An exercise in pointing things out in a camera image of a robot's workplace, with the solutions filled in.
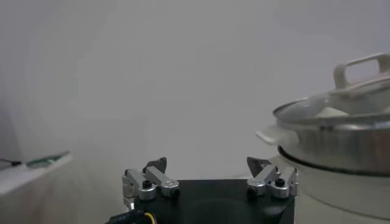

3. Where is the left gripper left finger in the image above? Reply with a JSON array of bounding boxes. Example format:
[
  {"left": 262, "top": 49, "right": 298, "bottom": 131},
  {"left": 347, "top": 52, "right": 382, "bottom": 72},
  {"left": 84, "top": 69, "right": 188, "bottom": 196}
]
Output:
[{"left": 121, "top": 156, "right": 181, "bottom": 211}]

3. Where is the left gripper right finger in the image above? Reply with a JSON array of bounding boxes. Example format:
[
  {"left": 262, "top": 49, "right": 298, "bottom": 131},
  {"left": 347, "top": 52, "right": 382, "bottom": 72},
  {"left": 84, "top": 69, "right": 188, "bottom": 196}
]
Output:
[{"left": 246, "top": 156, "right": 300, "bottom": 200}]

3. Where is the white steamed baozi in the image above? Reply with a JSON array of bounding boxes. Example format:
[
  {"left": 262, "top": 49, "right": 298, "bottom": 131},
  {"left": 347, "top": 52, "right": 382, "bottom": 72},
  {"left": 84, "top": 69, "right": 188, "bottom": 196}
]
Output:
[{"left": 315, "top": 106, "right": 350, "bottom": 119}]

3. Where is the glass lid with cream handle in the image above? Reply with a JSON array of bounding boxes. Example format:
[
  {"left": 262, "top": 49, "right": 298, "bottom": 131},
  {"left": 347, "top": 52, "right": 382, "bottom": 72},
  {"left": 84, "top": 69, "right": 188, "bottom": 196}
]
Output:
[{"left": 272, "top": 53, "right": 390, "bottom": 126}]

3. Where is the stainless steel steamer basket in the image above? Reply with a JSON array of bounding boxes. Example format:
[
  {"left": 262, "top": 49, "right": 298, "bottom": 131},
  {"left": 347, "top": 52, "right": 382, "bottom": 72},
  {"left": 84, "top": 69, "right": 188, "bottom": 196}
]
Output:
[{"left": 255, "top": 117, "right": 390, "bottom": 176}]

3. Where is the cream electric cooker base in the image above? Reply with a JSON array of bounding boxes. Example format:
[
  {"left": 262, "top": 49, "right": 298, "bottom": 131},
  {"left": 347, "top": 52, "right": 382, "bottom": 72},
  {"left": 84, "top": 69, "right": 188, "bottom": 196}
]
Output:
[{"left": 269, "top": 145, "right": 390, "bottom": 220}]

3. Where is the white side table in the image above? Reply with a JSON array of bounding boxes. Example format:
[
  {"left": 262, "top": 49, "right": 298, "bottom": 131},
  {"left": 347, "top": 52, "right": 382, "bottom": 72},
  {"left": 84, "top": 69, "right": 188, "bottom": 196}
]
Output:
[{"left": 0, "top": 152, "right": 73, "bottom": 195}]

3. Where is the green handled scraper tool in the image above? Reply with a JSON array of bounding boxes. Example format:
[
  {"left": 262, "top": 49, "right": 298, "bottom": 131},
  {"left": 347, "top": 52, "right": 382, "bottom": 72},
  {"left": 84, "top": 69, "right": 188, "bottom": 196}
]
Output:
[{"left": 26, "top": 151, "right": 71, "bottom": 169}]

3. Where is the thin black cable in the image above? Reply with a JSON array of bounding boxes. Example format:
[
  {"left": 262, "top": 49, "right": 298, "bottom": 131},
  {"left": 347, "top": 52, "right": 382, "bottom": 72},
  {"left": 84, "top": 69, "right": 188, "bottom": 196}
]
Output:
[{"left": 0, "top": 158, "right": 23, "bottom": 167}]

